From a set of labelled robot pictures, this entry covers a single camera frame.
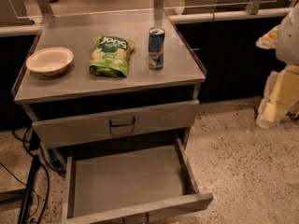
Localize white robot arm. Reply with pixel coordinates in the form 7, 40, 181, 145
256, 4, 299, 128

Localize open grey middle drawer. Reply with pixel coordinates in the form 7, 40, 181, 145
62, 137, 213, 224

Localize blue energy drink can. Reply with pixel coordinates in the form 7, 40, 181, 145
149, 27, 165, 70

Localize black metal stand leg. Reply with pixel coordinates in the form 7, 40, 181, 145
17, 155, 39, 224

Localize green rice chip bag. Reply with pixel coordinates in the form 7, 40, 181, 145
89, 35, 135, 77

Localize grey drawer cabinet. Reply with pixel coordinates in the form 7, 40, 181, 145
10, 8, 207, 173

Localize white paper bowl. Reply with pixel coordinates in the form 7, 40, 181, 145
25, 47, 74, 77

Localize grey upper drawer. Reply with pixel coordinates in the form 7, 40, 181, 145
33, 100, 199, 148

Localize black drawer handle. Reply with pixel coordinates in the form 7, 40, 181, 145
109, 117, 135, 128

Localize black floor cables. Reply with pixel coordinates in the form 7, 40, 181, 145
0, 127, 67, 224

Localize white horizontal rail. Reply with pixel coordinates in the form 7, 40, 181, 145
168, 7, 292, 24

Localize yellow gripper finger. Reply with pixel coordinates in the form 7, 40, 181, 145
256, 25, 279, 49
256, 64, 299, 129

